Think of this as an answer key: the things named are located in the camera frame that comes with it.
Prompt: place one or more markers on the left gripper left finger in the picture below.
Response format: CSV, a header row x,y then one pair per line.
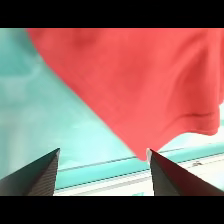
x,y
38,176

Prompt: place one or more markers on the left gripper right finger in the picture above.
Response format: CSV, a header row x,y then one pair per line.
x,y
173,178

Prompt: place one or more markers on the red T-shirt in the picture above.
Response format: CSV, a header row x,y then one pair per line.
x,y
140,83

